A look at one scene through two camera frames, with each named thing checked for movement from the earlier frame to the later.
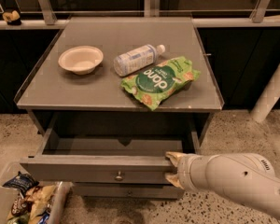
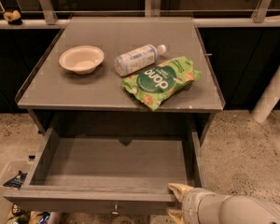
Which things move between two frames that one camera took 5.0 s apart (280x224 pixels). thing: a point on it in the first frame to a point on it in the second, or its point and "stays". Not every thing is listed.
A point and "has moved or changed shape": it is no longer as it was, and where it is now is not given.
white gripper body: (184, 172) to (192, 204)
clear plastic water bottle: (136, 59) stays
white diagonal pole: (273, 91) stays
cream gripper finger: (175, 157) to (179, 189)
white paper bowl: (80, 60) stays
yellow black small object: (12, 18) stays
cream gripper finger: (173, 178) to (176, 216)
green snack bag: (153, 86) stays
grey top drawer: (110, 148) has moved or changed shape
